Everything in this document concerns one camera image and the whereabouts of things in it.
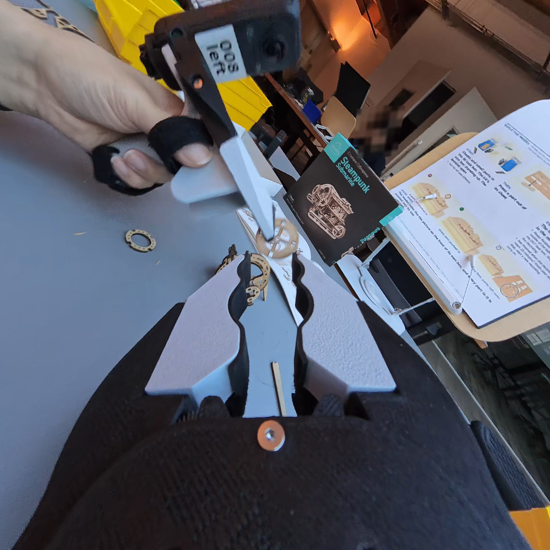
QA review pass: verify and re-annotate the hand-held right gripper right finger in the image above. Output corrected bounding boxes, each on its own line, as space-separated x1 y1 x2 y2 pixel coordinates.
292 253 398 415

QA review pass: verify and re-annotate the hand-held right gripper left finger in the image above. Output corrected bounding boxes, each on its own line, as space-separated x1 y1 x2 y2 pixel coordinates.
144 252 253 417

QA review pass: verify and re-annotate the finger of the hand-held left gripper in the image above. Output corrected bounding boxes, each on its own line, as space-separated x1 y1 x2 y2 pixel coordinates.
219 134 276 241

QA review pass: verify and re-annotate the horseshoe wooden part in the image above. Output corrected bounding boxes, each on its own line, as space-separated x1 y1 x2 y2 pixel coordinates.
215 243 272 307

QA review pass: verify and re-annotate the black model kit box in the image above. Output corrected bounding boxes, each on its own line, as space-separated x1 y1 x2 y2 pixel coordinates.
283 131 404 268

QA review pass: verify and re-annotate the person's left hand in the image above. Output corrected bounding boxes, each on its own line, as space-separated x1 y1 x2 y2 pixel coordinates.
0 0 213 190

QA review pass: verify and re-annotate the dark grey desk device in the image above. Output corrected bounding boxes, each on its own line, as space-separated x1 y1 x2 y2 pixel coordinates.
251 120 288 159

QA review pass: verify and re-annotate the yellow storage bin stack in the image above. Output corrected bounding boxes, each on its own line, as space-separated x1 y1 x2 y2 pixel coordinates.
509 506 550 550
92 0 272 129

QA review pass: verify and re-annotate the thin wooden stick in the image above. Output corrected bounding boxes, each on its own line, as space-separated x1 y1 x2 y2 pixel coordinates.
270 362 288 417

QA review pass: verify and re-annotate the open instruction booklet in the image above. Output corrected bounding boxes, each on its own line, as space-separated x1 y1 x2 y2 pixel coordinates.
235 200 344 329

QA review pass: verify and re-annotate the beige chair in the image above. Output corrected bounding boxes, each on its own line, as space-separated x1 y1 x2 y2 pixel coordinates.
320 97 357 139

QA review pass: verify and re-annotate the black chair back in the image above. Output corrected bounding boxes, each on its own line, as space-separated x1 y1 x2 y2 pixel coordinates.
334 62 371 117

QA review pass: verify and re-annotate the open white manual book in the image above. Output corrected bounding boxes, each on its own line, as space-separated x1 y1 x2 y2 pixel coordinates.
393 100 550 329

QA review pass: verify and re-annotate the flat wooden ring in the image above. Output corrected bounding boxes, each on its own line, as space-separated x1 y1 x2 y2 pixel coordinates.
125 229 156 253

